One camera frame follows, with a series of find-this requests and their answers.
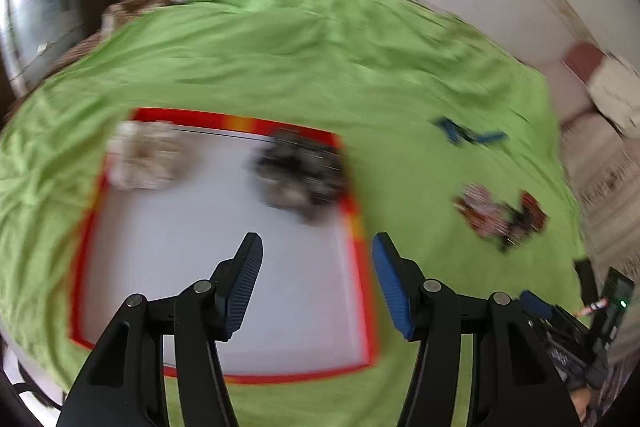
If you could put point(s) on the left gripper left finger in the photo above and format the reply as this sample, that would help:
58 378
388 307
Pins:
122 381

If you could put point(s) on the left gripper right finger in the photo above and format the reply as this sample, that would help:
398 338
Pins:
514 382

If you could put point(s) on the red polka dot scrunchie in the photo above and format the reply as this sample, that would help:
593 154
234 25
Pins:
522 222

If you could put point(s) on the red plaid scrunchie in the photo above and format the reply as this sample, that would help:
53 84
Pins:
486 217

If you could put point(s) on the white cherry scrunchie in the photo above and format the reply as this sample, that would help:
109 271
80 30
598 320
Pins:
145 155

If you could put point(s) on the dark floral scrunchie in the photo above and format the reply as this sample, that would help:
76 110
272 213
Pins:
299 174

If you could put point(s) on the red tray box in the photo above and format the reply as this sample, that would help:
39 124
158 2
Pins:
312 312

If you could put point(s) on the green bed sheet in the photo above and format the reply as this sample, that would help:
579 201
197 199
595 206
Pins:
376 72

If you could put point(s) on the striped sofa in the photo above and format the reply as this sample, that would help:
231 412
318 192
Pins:
601 165

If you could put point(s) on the white patterned pillow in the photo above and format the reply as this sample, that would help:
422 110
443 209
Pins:
614 88

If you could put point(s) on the brown patterned blanket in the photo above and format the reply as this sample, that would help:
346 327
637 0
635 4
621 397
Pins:
114 17

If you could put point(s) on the stained glass door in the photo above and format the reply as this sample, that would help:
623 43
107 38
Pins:
34 35

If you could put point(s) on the blue striped strap watch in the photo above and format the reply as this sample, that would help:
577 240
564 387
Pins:
457 134

